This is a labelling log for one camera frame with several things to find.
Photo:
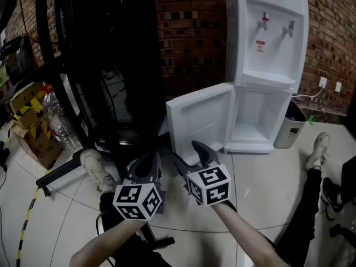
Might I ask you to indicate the green floor tape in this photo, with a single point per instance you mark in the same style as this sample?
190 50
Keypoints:
310 120

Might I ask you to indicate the white cabinet door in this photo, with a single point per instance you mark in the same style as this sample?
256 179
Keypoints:
200 121

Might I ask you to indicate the grey waste bin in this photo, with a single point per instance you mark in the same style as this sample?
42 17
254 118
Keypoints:
290 129

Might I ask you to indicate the person's left forearm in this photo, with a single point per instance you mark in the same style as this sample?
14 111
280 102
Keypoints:
105 243

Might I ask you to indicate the black glass-door cabinet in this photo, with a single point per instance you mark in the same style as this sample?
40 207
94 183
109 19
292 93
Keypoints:
133 51

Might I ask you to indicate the person's right leg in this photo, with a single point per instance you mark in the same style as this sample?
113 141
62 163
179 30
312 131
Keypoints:
303 218

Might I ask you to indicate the white wall socket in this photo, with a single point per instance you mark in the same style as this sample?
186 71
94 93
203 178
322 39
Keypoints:
338 86
323 81

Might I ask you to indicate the white tap with red band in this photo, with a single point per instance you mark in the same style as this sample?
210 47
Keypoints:
265 19

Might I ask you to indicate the black chair base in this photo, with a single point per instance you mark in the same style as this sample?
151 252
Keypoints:
343 234

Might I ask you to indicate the person's right white shoe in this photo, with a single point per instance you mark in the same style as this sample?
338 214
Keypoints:
318 149

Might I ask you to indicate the person's right forearm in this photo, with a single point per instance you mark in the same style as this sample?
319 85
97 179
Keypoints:
244 232

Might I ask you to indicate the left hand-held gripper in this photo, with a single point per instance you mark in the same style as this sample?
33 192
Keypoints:
133 202

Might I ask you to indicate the clear empty plastic bottle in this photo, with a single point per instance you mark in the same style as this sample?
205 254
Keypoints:
59 121

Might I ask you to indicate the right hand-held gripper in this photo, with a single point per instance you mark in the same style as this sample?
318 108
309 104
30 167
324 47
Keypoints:
211 185

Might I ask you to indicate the person's white shoe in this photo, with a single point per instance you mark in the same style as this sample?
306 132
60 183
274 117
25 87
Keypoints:
96 167
318 149

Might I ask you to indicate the cardboard box with striped tape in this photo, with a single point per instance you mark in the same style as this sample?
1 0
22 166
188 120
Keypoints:
30 113

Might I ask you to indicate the white water dispenser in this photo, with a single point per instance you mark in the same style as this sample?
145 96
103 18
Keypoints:
278 51

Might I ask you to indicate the person's left white shoe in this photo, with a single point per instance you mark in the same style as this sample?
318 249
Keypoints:
96 167

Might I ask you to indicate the white cold water tap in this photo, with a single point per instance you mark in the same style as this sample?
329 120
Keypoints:
289 29

